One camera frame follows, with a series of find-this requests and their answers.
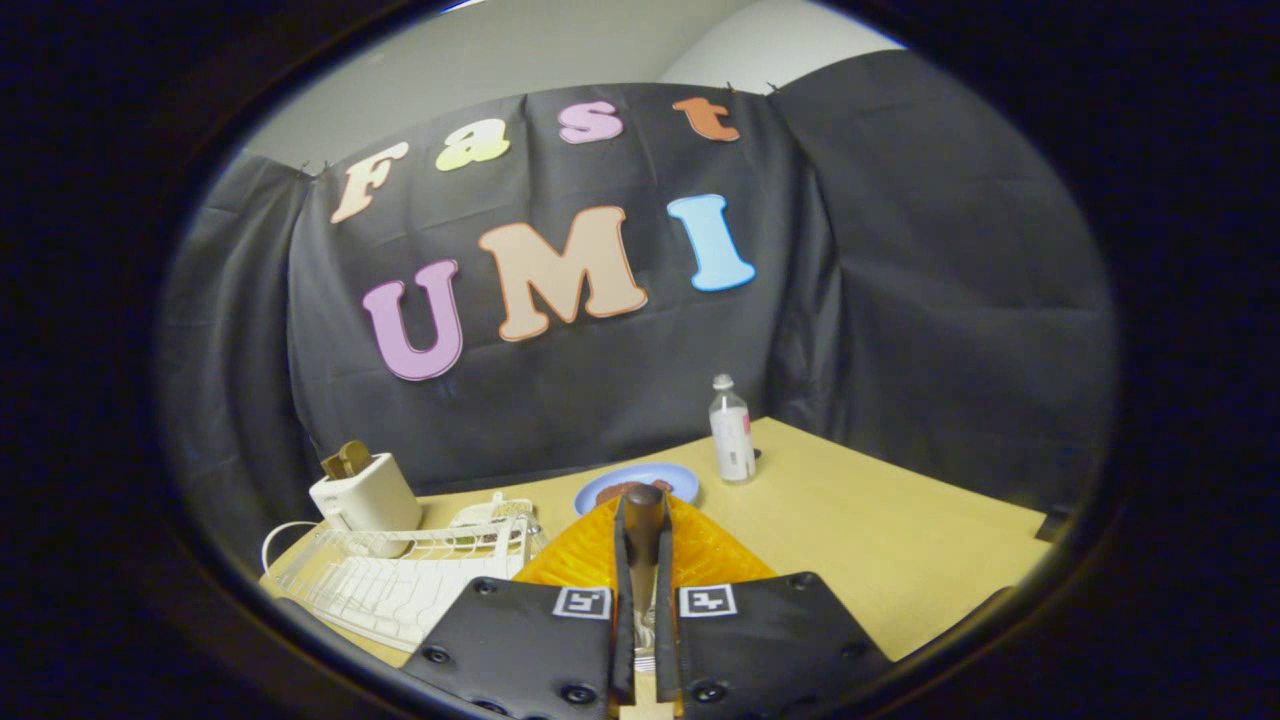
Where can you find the clear plastic bottle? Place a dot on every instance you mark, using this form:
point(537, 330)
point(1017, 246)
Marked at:
point(733, 435)

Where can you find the white plate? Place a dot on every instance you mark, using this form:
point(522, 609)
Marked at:
point(476, 516)

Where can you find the black backdrop cloth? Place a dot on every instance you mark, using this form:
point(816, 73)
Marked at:
point(900, 300)

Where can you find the white toaster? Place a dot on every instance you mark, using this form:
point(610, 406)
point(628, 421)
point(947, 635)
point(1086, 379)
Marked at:
point(368, 500)

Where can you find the brown toast slice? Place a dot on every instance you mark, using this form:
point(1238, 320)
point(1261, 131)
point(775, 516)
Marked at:
point(348, 459)

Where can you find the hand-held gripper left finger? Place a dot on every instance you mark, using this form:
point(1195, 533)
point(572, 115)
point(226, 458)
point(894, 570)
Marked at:
point(622, 560)

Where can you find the dark object at table edge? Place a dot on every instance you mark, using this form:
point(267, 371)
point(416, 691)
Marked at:
point(1055, 525)

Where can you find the blue plate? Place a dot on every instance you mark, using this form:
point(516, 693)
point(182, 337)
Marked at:
point(665, 474)

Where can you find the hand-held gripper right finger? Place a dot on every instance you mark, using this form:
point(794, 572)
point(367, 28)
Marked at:
point(668, 560)

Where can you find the brown wooden spoon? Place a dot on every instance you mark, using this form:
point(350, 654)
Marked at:
point(645, 520)

